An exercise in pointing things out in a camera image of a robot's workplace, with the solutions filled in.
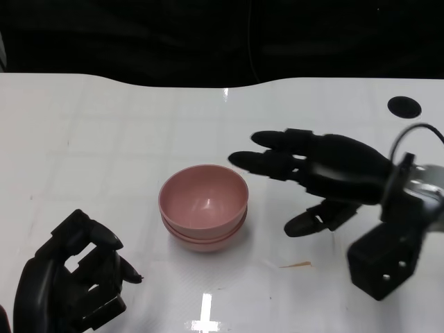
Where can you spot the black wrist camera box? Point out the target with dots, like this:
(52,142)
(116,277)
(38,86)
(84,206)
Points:
(378,263)

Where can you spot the orange sliver scrap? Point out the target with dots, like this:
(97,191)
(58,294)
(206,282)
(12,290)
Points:
(298,264)

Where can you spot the pink plastic bowl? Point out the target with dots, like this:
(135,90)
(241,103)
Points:
(204,194)
(204,235)
(204,248)

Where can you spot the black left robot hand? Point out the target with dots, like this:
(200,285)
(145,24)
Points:
(38,295)

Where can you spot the black cloth backdrop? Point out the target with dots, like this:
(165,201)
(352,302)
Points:
(138,34)

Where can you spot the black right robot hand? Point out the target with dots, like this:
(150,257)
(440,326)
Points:
(343,170)

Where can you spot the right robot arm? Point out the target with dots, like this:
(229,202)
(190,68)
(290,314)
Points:
(426,194)

